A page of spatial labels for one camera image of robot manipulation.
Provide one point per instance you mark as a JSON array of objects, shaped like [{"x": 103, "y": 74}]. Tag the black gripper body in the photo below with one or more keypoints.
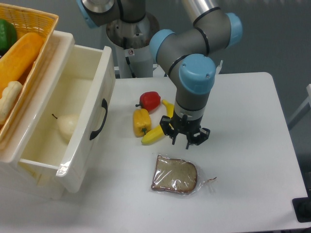
[{"x": 192, "y": 129}]

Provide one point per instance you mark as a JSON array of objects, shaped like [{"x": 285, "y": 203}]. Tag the black top drawer handle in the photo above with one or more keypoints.
[{"x": 101, "y": 120}]

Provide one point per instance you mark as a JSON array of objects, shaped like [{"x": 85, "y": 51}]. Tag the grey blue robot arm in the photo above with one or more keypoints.
[{"x": 183, "y": 57}]

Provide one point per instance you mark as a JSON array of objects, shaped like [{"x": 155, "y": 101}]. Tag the white drawer cabinet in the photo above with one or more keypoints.
[{"x": 32, "y": 150}]

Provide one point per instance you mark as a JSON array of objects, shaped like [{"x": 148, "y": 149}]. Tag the yellow banana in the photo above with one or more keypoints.
[{"x": 157, "y": 133}]

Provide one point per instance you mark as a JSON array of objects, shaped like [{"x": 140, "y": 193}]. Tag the yellow bell pepper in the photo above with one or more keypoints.
[{"x": 141, "y": 122}]

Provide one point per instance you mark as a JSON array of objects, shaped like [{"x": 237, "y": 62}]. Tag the bagged bread slice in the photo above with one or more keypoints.
[{"x": 178, "y": 176}]

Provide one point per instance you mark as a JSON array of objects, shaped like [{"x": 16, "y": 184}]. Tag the red bell pepper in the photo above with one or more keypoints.
[{"x": 149, "y": 101}]

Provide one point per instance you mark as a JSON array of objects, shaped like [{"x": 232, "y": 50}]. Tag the pale toy pear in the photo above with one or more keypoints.
[{"x": 66, "y": 125}]

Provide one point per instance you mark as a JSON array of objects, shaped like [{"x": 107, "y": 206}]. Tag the black device at edge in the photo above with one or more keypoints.
[{"x": 302, "y": 208}]

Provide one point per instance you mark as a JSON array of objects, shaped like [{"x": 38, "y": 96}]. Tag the pale toy peanut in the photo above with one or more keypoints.
[{"x": 8, "y": 98}]

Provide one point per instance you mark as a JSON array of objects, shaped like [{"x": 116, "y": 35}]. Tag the orange bread loaf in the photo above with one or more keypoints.
[{"x": 19, "y": 57}]

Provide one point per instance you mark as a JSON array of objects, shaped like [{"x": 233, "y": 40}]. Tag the yellow woven basket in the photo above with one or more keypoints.
[{"x": 26, "y": 20}]

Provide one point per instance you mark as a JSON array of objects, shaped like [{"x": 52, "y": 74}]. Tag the green bell pepper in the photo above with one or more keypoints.
[{"x": 8, "y": 36}]

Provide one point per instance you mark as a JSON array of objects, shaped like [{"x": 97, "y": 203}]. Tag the white bracket behind table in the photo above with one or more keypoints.
[{"x": 219, "y": 67}]

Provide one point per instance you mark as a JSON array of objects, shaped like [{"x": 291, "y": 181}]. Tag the white frame at right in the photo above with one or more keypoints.
[{"x": 301, "y": 111}]

